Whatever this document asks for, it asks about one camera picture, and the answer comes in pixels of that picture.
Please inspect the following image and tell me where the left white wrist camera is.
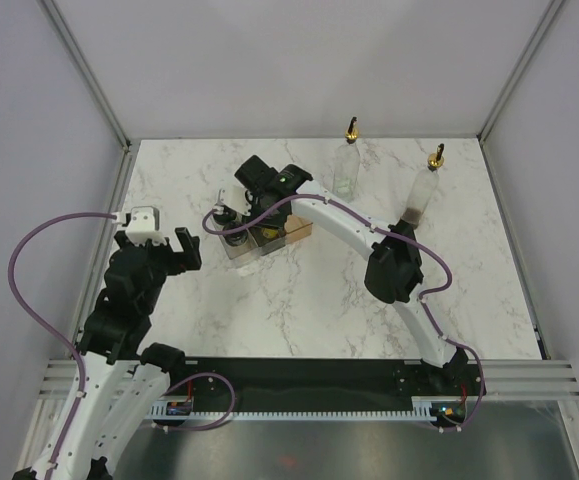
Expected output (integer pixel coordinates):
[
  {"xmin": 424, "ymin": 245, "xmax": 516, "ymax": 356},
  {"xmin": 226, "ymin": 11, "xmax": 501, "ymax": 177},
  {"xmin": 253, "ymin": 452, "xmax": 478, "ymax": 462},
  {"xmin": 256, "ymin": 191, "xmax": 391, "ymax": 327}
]
[{"xmin": 112, "ymin": 206, "xmax": 166, "ymax": 247}]

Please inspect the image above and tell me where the orange plastic bin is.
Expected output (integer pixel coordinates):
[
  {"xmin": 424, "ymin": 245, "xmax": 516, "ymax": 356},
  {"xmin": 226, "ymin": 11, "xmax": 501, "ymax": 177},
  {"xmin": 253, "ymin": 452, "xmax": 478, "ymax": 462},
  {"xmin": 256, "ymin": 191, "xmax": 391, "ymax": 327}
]
[{"xmin": 284, "ymin": 215, "xmax": 312, "ymax": 244}]

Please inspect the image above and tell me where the aluminium frame post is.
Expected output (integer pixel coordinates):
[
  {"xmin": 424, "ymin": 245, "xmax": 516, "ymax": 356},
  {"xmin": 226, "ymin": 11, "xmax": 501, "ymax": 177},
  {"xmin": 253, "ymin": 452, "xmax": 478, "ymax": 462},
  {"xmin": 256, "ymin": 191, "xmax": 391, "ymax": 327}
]
[
  {"xmin": 38, "ymin": 0, "xmax": 133, "ymax": 151},
  {"xmin": 476, "ymin": 0, "xmax": 568, "ymax": 146}
]

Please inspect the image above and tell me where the dark sauce glass bottle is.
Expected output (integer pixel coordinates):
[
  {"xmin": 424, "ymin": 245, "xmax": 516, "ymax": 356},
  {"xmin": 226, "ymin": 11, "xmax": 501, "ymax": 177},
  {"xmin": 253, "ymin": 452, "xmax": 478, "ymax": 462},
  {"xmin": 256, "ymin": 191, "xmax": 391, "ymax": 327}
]
[{"xmin": 401, "ymin": 143, "xmax": 445, "ymax": 228}]

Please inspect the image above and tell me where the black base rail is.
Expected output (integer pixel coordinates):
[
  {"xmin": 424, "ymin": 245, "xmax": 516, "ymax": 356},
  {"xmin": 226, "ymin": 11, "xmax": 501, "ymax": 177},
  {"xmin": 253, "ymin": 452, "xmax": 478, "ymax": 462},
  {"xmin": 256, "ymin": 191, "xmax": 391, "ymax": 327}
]
[{"xmin": 165, "ymin": 357, "xmax": 482, "ymax": 412}]

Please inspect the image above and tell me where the right aluminium frame post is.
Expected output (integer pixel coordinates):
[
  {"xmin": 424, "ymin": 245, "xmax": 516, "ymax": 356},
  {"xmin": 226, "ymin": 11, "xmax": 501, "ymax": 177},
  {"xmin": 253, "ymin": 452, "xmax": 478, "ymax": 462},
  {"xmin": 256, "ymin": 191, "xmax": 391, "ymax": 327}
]
[{"xmin": 476, "ymin": 0, "xmax": 568, "ymax": 146}]

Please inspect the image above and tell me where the yellow label bottle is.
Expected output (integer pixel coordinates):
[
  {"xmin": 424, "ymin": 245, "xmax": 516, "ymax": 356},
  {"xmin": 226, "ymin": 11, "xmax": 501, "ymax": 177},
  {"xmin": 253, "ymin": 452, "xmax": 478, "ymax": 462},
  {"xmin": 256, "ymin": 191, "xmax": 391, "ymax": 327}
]
[{"xmin": 260, "ymin": 227, "xmax": 278, "ymax": 239}]

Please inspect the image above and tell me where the left aluminium frame post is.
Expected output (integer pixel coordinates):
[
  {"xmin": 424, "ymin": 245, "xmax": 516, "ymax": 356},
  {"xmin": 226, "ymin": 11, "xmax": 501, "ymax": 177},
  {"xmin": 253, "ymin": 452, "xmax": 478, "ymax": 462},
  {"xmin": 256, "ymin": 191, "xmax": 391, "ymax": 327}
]
[{"xmin": 38, "ymin": 0, "xmax": 133, "ymax": 151}]

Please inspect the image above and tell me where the clear plastic bin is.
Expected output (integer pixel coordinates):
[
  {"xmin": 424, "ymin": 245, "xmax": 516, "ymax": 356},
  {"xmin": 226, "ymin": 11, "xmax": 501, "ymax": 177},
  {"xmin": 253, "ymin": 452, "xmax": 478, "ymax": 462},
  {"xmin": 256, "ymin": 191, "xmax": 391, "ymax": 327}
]
[{"xmin": 220, "ymin": 236, "xmax": 260, "ymax": 262}]

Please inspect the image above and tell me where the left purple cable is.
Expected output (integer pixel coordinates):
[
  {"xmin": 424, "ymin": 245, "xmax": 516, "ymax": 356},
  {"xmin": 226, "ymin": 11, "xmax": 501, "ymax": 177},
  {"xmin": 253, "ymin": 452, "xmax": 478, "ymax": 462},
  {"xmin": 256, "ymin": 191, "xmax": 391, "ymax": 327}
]
[{"xmin": 7, "ymin": 211, "xmax": 120, "ymax": 480}]

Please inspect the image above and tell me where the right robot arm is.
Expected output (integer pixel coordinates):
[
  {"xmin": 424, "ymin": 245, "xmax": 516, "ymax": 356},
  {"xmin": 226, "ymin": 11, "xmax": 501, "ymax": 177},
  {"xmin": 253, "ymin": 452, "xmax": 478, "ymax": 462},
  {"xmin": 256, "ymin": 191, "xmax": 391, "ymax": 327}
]
[{"xmin": 235, "ymin": 155, "xmax": 468, "ymax": 394}]

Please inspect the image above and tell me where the clear square oil bottle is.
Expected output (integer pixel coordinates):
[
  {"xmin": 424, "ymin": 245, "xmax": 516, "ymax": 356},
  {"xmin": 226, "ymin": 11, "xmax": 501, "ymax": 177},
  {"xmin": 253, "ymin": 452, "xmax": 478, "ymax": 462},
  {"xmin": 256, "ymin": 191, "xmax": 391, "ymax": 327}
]
[{"xmin": 332, "ymin": 116, "xmax": 361, "ymax": 201}]

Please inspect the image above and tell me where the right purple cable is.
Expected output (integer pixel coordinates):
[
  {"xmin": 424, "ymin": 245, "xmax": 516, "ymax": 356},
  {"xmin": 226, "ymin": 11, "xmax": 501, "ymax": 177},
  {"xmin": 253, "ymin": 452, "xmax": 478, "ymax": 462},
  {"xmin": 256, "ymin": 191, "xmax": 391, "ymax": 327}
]
[{"xmin": 201, "ymin": 193, "xmax": 485, "ymax": 435}]

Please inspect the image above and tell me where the white cable duct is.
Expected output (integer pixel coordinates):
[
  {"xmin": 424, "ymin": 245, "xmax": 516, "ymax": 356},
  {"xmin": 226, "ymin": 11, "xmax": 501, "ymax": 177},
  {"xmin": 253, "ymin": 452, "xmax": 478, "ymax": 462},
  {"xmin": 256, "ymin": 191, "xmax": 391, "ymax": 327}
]
[{"xmin": 145, "ymin": 399, "xmax": 465, "ymax": 423}]

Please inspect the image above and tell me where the grey plastic bin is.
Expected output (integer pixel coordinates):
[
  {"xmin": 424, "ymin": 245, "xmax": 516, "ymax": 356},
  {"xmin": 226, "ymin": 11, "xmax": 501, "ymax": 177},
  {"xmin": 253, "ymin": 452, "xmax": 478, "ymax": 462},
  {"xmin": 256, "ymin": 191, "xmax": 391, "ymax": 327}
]
[{"xmin": 249, "ymin": 226, "xmax": 286, "ymax": 256}]

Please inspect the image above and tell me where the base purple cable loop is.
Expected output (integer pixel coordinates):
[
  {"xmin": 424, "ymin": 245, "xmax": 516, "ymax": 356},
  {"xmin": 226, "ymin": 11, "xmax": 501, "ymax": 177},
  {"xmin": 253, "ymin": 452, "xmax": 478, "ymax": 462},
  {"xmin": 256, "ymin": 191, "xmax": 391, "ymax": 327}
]
[{"xmin": 151, "ymin": 372, "xmax": 238, "ymax": 435}]

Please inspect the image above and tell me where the black cap shaker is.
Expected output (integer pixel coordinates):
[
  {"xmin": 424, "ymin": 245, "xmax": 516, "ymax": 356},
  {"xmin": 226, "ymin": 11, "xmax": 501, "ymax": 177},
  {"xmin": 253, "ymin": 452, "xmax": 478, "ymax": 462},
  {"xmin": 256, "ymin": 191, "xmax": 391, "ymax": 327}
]
[
  {"xmin": 224, "ymin": 230, "xmax": 248, "ymax": 247},
  {"xmin": 212, "ymin": 206, "xmax": 238, "ymax": 228}
]

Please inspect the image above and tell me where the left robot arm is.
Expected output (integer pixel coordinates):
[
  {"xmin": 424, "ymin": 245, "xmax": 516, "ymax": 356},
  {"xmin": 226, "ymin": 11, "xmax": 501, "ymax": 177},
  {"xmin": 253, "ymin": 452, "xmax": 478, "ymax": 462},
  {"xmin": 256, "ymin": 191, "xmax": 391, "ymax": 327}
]
[{"xmin": 14, "ymin": 225, "xmax": 202, "ymax": 479}]

